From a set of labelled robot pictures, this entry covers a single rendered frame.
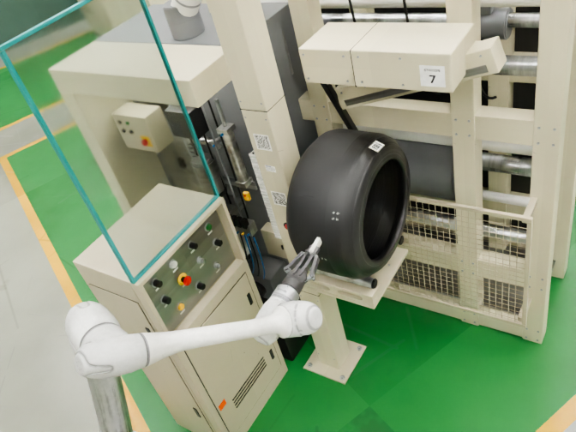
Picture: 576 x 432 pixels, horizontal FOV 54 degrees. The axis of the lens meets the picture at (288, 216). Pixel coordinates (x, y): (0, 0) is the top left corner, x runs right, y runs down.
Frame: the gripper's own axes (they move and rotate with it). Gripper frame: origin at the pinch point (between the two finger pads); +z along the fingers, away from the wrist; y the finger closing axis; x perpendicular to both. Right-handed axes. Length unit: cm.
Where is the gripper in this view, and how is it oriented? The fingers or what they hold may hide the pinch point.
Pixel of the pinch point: (315, 246)
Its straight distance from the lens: 208.7
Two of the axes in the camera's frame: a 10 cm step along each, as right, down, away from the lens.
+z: 4.8, -7.3, 4.9
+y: -8.3, -1.9, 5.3
